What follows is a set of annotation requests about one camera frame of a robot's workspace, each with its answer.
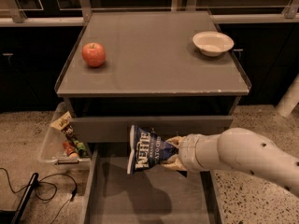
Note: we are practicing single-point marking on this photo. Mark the white bowl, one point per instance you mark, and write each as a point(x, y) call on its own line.
point(213, 44)

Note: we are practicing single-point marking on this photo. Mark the black flat device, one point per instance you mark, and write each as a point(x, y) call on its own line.
point(14, 216)

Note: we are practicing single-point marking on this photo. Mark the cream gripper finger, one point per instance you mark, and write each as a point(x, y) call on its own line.
point(175, 141)
point(175, 166)

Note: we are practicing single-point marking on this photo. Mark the open grey middle drawer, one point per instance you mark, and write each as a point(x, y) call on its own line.
point(154, 196)

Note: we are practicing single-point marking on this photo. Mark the green snack packet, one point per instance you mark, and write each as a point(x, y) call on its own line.
point(79, 146)

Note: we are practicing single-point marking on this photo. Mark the red snack packet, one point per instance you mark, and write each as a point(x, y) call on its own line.
point(69, 149)

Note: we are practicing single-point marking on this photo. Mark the tan snack packet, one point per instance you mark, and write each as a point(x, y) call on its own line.
point(63, 122)

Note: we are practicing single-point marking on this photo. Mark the grey drawer cabinet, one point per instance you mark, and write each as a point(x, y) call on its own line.
point(152, 69)

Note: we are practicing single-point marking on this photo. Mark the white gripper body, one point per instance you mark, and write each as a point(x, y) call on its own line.
point(189, 152)

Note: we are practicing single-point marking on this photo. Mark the metal railing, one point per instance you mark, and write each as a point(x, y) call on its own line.
point(221, 11)

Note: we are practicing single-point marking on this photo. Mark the clear plastic bin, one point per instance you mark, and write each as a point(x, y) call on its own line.
point(52, 151)

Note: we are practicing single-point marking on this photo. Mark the blue Kettle chip bag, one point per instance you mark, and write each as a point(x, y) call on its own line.
point(147, 149)

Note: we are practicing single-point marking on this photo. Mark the grey top drawer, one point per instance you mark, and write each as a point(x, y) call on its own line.
point(116, 129)

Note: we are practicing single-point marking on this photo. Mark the red apple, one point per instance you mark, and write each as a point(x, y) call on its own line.
point(93, 54)

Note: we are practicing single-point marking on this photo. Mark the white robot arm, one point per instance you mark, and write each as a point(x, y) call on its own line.
point(236, 149)

